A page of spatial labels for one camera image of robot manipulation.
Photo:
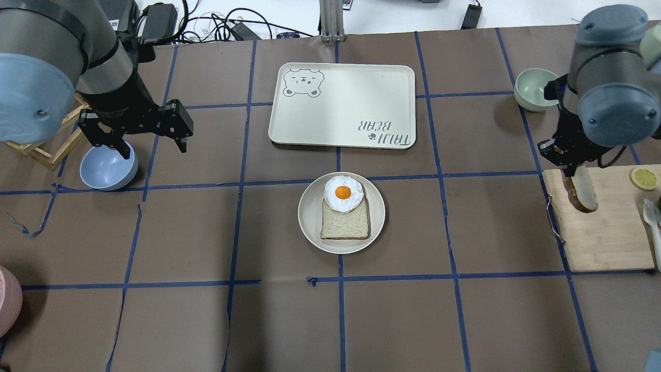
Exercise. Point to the blue bowl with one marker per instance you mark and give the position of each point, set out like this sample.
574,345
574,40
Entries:
105,169

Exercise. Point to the cream round plate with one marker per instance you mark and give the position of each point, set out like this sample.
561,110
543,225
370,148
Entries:
310,215

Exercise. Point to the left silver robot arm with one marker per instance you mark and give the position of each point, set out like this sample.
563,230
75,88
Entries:
52,50

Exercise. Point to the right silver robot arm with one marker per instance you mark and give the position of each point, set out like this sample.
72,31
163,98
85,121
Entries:
609,98

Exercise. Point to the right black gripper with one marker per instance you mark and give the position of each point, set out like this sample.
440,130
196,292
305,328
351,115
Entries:
574,140

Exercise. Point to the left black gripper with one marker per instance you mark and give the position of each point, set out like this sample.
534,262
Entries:
120,110

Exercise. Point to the fried egg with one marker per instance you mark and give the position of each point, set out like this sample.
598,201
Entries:
343,193

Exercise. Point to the lemon half slice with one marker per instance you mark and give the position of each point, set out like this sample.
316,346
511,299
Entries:
644,178

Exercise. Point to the aluminium frame post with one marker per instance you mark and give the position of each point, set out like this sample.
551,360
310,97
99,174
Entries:
332,21

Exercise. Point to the bread slice on plate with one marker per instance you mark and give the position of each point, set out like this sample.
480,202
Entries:
352,225

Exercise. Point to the black power adapter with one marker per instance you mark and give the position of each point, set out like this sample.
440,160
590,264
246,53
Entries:
472,16

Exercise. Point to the cream bear tray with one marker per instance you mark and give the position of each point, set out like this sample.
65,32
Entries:
344,105

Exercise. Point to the green bowl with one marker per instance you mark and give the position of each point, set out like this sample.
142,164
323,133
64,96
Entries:
529,89

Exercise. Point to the pink bowl with ice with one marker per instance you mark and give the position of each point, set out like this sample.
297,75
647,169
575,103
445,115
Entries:
11,300

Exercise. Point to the bread slice from board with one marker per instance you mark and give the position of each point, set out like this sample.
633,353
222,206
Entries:
580,190

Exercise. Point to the wooden cutting board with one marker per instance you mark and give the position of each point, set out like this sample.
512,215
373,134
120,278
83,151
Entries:
615,236

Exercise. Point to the wooden dish rack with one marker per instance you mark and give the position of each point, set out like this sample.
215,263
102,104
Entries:
50,154

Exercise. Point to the white plastic knife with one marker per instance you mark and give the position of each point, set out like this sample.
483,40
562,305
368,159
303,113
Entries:
651,215

